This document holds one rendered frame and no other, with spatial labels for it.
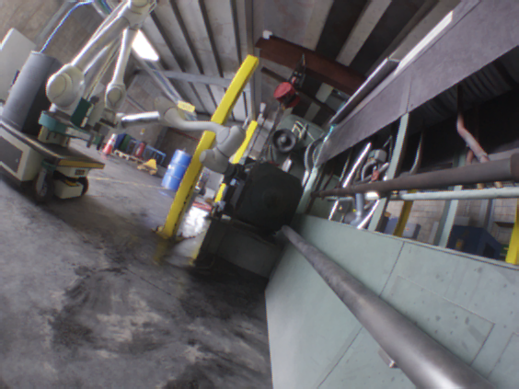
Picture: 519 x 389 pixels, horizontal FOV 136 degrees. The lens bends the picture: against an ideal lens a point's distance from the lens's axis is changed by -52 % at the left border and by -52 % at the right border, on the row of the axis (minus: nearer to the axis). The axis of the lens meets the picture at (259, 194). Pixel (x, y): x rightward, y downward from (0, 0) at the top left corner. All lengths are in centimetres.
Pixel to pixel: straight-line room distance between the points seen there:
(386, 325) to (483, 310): 13
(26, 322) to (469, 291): 92
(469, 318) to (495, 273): 6
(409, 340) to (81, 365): 66
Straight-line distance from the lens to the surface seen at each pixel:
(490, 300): 33
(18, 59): 882
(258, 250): 179
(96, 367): 67
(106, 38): 135
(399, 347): 28
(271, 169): 158
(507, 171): 38
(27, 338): 71
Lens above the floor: 55
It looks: 2 degrees up
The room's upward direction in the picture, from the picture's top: 24 degrees clockwise
